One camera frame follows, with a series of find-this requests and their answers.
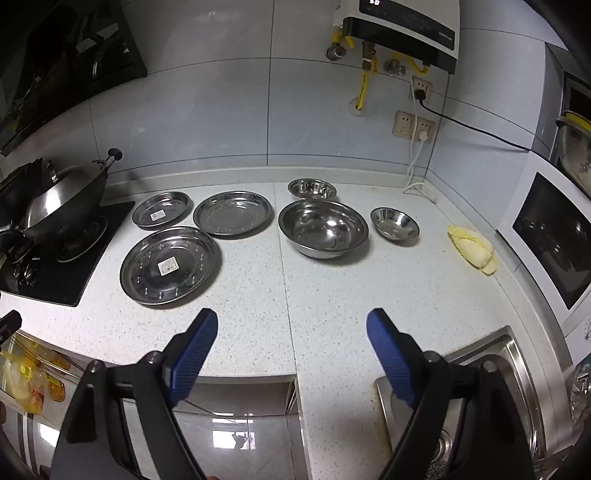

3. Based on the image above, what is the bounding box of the white water heater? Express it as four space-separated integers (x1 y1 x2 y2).
333 0 461 75

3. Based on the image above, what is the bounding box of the white power cable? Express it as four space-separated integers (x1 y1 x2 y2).
404 134 437 201

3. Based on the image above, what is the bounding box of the steel sink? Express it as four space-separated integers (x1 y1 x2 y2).
374 325 561 480

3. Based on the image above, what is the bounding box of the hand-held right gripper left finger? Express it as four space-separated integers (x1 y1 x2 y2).
50 308 219 480

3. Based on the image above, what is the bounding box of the yellow plastic bag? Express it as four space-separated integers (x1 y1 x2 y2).
0 342 65 414

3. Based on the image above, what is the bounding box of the white patterned pot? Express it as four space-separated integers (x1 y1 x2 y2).
551 111 591 195

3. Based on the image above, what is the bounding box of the white microwave oven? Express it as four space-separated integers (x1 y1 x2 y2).
496 152 591 324

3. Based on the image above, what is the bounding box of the steel wok lid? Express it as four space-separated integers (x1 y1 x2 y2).
21 164 100 232

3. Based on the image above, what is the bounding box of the stack of steel bowls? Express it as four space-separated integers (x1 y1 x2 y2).
120 226 222 308

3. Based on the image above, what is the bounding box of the small flared steel bowl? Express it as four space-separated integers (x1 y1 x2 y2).
370 207 420 242

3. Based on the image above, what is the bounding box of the black wok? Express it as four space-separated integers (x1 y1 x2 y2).
18 148 123 243

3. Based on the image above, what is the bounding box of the yellow cloth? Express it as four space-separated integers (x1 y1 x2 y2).
448 224 498 276

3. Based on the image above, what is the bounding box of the double wall socket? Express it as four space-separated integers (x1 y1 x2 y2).
393 111 435 143

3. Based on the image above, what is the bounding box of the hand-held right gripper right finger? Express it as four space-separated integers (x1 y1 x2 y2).
366 308 541 480

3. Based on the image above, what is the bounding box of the yellow gas hose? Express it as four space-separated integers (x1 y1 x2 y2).
355 60 377 114

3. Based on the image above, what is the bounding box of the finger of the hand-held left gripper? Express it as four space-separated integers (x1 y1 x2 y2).
0 310 23 344

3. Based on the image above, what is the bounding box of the grey kitchen cabinet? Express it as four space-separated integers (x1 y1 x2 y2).
0 323 301 480

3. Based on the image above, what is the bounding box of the black power cable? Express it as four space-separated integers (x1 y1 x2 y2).
416 90 532 153

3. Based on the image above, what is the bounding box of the small steel plate with label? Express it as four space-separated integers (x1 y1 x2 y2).
132 191 192 230

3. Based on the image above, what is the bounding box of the medium steel plate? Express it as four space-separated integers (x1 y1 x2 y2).
193 191 274 238

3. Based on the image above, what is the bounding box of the black glass gas stove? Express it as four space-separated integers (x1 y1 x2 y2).
0 200 136 308

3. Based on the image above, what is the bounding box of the large steel bowl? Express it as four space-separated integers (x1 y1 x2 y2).
278 199 369 260

